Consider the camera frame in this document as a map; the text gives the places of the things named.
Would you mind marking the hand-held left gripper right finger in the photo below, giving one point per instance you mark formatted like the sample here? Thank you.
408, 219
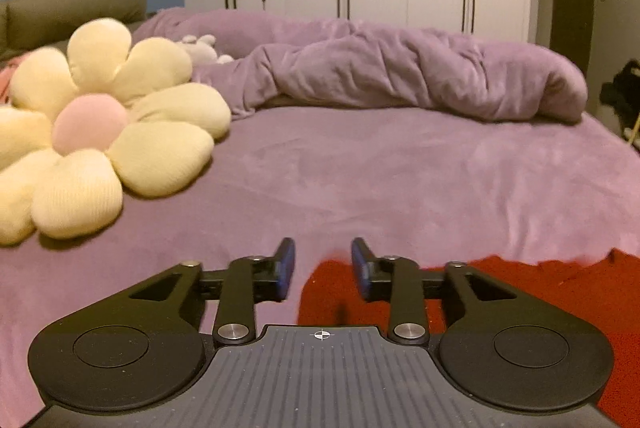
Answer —
361, 268

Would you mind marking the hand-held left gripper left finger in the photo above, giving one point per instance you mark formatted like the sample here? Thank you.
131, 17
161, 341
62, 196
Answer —
284, 268

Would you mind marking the red knit cardigan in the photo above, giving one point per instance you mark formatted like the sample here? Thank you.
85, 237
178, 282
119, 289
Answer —
575, 293

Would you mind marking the purple bed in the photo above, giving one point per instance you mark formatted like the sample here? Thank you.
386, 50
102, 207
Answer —
375, 178

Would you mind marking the crumpled purple duvet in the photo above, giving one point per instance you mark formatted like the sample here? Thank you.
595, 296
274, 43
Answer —
400, 67

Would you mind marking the small white pink plush toy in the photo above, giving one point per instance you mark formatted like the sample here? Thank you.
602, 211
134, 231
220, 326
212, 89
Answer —
202, 47

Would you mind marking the cream flower-shaped pillow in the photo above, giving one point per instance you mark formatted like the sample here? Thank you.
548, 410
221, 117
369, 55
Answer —
90, 127

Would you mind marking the dark cloth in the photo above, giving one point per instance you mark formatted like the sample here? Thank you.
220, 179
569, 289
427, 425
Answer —
625, 92

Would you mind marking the olive padded headboard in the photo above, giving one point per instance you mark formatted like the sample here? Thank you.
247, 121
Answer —
75, 12

